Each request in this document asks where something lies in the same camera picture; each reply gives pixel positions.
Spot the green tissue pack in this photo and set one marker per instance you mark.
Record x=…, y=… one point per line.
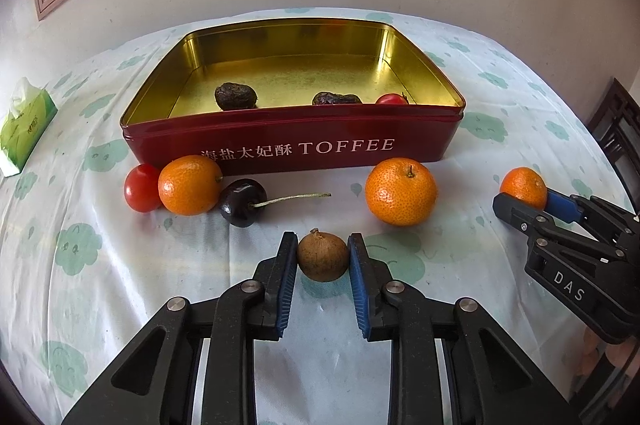
x=25, y=130

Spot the red tin box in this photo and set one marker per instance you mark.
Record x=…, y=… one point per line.
x=300, y=140

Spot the oval cherry tomato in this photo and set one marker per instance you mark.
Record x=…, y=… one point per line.
x=391, y=99

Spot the dark cherry with stem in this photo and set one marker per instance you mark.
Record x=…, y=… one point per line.
x=243, y=203

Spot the brown longan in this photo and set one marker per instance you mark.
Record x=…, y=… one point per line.
x=322, y=255

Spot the oval orange kumquat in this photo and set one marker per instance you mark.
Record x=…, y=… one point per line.
x=190, y=185

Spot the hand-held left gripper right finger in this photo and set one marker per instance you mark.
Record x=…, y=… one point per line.
x=359, y=285

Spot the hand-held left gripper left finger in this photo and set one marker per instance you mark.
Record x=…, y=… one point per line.
x=286, y=285

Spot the round cherry tomato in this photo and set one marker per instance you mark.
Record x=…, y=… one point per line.
x=140, y=187

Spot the dark wooden chair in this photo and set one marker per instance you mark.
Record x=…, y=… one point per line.
x=617, y=130

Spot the mandarin orange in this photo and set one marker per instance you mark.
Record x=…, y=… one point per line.
x=401, y=191
x=523, y=186

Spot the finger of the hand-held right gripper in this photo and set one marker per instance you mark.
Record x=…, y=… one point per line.
x=560, y=203
x=520, y=217

